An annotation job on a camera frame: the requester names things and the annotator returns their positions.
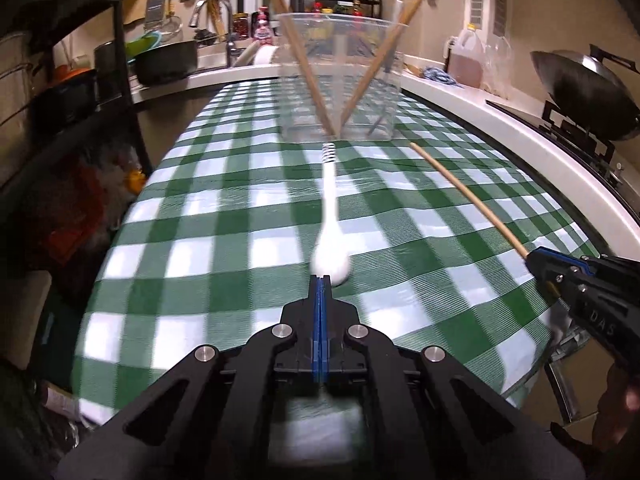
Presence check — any blue cloth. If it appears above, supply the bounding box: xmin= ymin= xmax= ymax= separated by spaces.
xmin=422 ymin=66 xmax=456 ymax=85

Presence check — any pink bottle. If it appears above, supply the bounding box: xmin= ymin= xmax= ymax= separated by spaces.
xmin=252 ymin=7 xmax=273 ymax=43

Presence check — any hanging mesh strainer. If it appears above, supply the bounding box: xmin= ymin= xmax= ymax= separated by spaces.
xmin=162 ymin=0 xmax=184 ymax=37

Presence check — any grey-handled fork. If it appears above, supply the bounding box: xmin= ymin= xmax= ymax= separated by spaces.
xmin=369 ymin=0 xmax=405 ymax=136

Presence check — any small steel pot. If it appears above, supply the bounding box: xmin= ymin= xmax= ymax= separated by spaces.
xmin=94 ymin=40 xmax=118 ymax=96

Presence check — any metal table leg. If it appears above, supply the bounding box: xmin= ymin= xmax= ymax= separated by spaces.
xmin=545 ymin=355 xmax=581 ymax=423

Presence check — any large steel pot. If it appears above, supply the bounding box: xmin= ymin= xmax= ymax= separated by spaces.
xmin=0 ymin=32 xmax=36 ymax=131

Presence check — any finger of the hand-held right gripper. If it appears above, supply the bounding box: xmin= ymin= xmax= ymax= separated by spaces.
xmin=527 ymin=247 xmax=590 ymax=303

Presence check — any clear plastic container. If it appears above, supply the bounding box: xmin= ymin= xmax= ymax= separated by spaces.
xmin=277 ymin=12 xmax=405 ymax=142

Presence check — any green checked tablecloth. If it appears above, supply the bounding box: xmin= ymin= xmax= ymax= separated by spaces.
xmin=70 ymin=77 xmax=601 ymax=426

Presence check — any steel wok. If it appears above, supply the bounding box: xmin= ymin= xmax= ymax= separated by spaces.
xmin=530 ymin=45 xmax=640 ymax=142

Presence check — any metal grater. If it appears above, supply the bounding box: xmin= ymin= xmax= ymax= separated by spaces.
xmin=145 ymin=0 xmax=167 ymax=31

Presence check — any black shelving rack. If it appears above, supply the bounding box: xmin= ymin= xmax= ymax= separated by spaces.
xmin=0 ymin=0 xmax=193 ymax=286

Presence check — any steel kitchen faucet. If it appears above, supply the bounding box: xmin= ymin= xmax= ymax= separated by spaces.
xmin=189 ymin=0 xmax=236 ymax=68

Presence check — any red and yellow bag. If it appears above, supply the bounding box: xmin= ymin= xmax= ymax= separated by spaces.
xmin=45 ymin=145 xmax=148 ymax=261

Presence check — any gas stove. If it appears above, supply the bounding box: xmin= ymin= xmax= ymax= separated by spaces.
xmin=487 ymin=97 xmax=640 ymax=201

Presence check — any green bowl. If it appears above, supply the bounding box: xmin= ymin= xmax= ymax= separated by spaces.
xmin=125 ymin=30 xmax=163 ymax=58

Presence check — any black pan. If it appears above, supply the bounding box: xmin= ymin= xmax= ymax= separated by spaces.
xmin=134 ymin=40 xmax=200 ymax=86

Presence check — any spray can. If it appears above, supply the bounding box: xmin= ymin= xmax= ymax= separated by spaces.
xmin=42 ymin=382 xmax=83 ymax=418

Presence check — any plastic oil jug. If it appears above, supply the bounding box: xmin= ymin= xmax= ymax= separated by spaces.
xmin=445 ymin=25 xmax=486 ymax=88

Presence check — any white plate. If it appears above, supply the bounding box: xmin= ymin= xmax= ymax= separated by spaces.
xmin=235 ymin=45 xmax=280 ymax=67

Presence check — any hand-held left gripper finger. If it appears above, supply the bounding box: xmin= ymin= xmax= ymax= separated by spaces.
xmin=52 ymin=276 xmax=321 ymax=480
xmin=320 ymin=276 xmax=586 ymax=480

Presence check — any clear plastic bag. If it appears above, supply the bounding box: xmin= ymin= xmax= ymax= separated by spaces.
xmin=482 ymin=35 xmax=516 ymax=98

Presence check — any person's right hand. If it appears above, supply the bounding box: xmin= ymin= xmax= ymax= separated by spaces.
xmin=592 ymin=367 xmax=640 ymax=441

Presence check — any black pot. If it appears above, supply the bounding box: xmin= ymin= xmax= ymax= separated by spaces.
xmin=40 ymin=67 xmax=98 ymax=111

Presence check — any white spoon with striped handle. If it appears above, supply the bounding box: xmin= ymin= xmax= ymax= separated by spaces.
xmin=310 ymin=142 xmax=351 ymax=286

